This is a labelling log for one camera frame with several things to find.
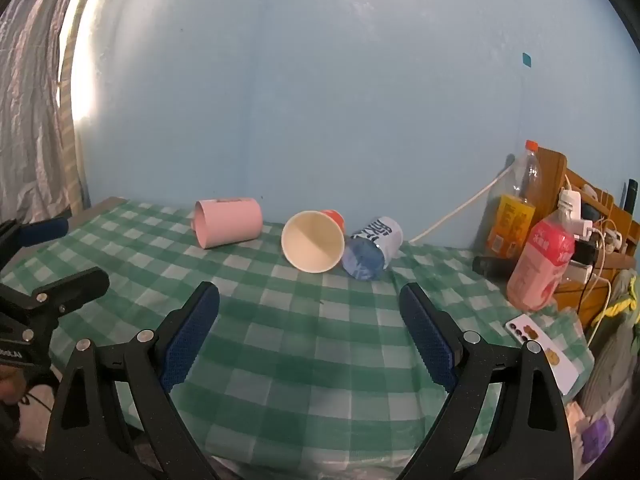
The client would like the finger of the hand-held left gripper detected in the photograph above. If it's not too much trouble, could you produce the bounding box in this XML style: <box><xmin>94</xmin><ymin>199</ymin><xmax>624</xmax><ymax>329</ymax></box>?
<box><xmin>0</xmin><ymin>267</ymin><xmax>111</xmax><ymax>322</ymax></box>
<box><xmin>0</xmin><ymin>216</ymin><xmax>71</xmax><ymax>263</ymax></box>

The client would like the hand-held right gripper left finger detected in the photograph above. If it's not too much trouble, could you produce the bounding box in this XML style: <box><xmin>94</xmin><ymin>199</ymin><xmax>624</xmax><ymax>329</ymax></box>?
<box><xmin>44</xmin><ymin>281</ymin><xmax>221</xmax><ymax>480</ymax></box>

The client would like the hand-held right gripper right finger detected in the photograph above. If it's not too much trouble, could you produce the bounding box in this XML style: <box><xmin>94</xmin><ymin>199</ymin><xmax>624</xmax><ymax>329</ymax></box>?
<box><xmin>399</xmin><ymin>282</ymin><xmax>575</xmax><ymax>480</ymax></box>

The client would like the orange paper cup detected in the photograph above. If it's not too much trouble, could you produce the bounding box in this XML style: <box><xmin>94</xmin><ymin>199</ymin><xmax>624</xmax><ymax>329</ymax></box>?
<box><xmin>281</xmin><ymin>209</ymin><xmax>347</xmax><ymax>274</ymax></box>

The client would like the blue and white printed cup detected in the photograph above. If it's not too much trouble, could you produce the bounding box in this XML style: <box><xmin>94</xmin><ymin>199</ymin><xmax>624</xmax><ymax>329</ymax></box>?
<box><xmin>341</xmin><ymin>216</ymin><xmax>404</xmax><ymax>281</ymax></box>

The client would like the pink cup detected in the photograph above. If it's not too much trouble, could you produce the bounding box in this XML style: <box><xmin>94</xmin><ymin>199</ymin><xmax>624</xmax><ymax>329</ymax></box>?
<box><xmin>191</xmin><ymin>198</ymin><xmax>264</xmax><ymax>250</ymax></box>

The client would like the person's left hand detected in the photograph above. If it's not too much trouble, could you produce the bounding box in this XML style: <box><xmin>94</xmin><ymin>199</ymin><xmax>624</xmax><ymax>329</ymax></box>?
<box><xmin>0</xmin><ymin>365</ymin><xmax>24</xmax><ymax>407</ymax></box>

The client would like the green checked tablecloth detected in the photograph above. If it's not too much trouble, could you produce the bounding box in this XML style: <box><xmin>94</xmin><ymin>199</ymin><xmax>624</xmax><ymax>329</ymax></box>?
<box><xmin>0</xmin><ymin>197</ymin><xmax>597</xmax><ymax>472</ymax></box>

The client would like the grey curtain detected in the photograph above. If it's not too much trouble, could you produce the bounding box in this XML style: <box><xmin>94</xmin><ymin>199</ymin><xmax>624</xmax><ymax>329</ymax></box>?
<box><xmin>0</xmin><ymin>0</ymin><xmax>101</xmax><ymax>223</ymax></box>

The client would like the pink drink bottle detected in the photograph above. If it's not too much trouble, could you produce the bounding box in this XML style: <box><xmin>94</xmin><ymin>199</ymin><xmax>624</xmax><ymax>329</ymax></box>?
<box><xmin>506</xmin><ymin>191</ymin><xmax>576</xmax><ymax>312</ymax></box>

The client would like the white smartphone with stickers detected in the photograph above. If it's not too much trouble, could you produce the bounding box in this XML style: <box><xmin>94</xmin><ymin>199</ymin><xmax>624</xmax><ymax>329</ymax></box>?
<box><xmin>505</xmin><ymin>314</ymin><xmax>593</xmax><ymax>396</ymax></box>

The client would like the clear bottle with orange cap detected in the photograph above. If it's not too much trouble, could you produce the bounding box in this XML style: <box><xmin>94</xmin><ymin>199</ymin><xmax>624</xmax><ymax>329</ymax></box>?
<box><xmin>485</xmin><ymin>140</ymin><xmax>544</xmax><ymax>261</ymax></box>

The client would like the grey cloth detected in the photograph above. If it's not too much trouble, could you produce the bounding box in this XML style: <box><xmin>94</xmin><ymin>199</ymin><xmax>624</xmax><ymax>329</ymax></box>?
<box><xmin>575</xmin><ymin>310</ymin><xmax>640</xmax><ymax>413</ymax></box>

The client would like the white charger plug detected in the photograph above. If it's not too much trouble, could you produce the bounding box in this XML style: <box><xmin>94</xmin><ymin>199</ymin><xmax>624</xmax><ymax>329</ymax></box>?
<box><xmin>557</xmin><ymin>189</ymin><xmax>594</xmax><ymax>241</ymax></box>

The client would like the green and yellow cloth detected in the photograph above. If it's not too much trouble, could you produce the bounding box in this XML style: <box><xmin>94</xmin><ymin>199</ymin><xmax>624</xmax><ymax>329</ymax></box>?
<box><xmin>592</xmin><ymin>270</ymin><xmax>640</xmax><ymax>332</ymax></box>

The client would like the purple soft item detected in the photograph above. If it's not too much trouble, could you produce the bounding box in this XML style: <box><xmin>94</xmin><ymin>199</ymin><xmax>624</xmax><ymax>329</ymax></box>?
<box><xmin>580</xmin><ymin>415</ymin><xmax>616</xmax><ymax>464</ymax></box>

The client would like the wooden desk shelf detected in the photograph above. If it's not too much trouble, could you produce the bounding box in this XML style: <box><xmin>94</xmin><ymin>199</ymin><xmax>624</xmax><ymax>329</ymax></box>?
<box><xmin>537</xmin><ymin>147</ymin><xmax>640</xmax><ymax>326</ymax></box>

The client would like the thick white cable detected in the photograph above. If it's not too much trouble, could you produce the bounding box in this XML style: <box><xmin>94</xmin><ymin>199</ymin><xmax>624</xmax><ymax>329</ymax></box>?
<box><xmin>409</xmin><ymin>166</ymin><xmax>517</xmax><ymax>245</ymax></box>

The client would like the thin white charging cable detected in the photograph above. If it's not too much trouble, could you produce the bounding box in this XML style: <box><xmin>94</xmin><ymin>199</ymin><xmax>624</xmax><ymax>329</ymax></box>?
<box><xmin>579</xmin><ymin>217</ymin><xmax>624</xmax><ymax>343</ymax></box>

